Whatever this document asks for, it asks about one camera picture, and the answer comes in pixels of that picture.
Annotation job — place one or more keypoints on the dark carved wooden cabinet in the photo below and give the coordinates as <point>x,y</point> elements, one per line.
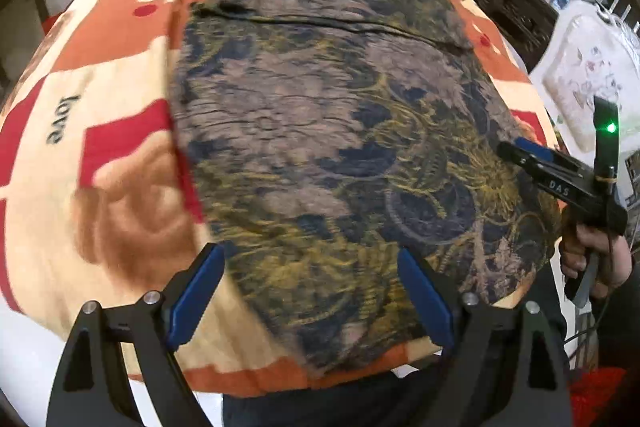
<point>500,2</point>

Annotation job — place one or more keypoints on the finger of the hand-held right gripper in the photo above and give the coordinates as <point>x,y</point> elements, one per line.
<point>522,159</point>
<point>555,157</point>

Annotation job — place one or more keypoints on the orange red printed blanket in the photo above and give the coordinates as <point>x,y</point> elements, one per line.
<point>115,157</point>

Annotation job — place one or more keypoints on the dark floral patterned shirt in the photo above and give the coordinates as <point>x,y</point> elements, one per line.
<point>310,117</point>

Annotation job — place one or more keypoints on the person's right hand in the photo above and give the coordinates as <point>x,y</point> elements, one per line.
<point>572,257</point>

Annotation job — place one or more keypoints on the red cloth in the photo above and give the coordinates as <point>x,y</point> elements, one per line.
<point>597,399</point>

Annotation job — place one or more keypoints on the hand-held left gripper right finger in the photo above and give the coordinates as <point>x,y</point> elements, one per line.
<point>425,302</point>

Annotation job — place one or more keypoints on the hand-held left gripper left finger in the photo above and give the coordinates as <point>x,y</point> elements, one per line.
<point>197,297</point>

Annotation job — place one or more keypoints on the dark wooden side table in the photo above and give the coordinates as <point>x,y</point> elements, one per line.
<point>25,2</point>

